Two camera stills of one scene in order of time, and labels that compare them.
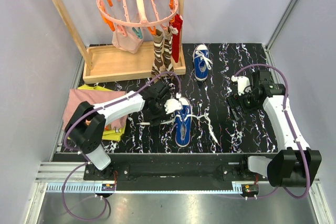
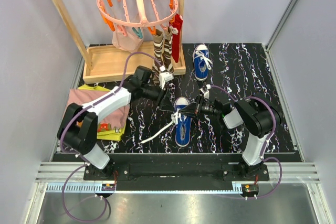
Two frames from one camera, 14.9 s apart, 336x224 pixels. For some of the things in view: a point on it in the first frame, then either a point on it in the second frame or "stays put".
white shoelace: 208,121 -> 175,119
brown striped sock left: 158,46 stays put
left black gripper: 155,119 -> 166,104
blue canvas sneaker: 202,62 stays put
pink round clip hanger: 135,3 stays put
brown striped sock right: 167,37 stays put
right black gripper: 234,100 -> 193,108
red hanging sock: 177,21 stays put
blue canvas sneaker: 183,123 stays put
